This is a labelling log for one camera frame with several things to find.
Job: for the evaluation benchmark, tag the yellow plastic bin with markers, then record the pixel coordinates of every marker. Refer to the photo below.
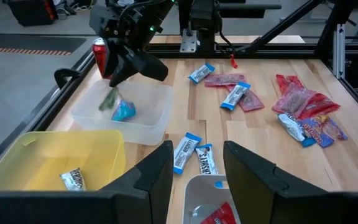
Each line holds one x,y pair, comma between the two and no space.
42,155

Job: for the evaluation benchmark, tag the black frame clamp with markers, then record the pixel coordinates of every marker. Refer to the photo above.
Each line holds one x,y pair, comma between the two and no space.
64,74

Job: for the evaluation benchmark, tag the blue haribo gummy bag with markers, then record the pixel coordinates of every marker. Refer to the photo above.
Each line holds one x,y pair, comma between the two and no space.
317,133
334,129

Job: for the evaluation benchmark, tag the clear plastic bin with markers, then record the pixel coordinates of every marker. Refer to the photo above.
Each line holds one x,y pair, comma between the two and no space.
148,124

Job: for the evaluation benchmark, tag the red soda can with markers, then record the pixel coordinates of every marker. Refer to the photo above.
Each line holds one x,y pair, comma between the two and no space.
99,57

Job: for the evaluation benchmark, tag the black mat orange striped edge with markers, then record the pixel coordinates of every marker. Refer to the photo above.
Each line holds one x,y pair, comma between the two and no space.
33,43

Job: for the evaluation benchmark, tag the red candy pack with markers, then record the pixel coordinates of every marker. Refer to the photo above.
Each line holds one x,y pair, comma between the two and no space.
219,216
252,101
322,105
222,80
286,81
294,101

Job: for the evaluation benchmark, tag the small red tie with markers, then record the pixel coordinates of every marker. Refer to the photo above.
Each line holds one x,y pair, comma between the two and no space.
234,62

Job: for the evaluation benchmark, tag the black aluminium table frame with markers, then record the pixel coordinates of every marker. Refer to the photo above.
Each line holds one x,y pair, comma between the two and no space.
275,50

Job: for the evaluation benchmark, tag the black red equipment case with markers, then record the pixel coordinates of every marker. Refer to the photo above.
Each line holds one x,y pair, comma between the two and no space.
30,12

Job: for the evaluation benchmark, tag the silver metal bracket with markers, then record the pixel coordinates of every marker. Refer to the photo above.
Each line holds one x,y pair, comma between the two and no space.
339,53
188,42

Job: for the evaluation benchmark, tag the blue clear candy bag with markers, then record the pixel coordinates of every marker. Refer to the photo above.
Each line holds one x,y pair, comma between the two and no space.
123,111

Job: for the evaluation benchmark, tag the white blue hershey's bar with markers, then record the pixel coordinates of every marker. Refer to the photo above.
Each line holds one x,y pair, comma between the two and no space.
201,73
235,95
206,160
291,126
73,180
185,152

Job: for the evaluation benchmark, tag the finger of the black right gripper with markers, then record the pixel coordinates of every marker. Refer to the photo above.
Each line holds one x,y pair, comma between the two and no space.
152,68
121,63

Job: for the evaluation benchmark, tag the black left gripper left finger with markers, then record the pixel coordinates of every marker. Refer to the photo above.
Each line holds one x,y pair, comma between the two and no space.
135,205

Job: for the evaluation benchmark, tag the green clear candy bag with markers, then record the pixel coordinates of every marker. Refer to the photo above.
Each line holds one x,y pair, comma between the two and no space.
109,100

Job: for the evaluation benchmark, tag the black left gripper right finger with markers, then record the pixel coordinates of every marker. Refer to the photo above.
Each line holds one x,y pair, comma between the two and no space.
275,205

